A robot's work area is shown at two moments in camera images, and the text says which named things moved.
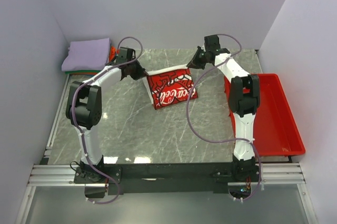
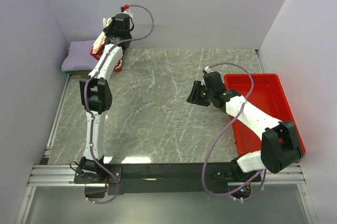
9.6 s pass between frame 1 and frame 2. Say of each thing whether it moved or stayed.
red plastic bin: stayed
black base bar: stayed
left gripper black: moved
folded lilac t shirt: stayed
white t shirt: moved
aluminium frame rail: stayed
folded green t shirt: stayed
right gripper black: moved
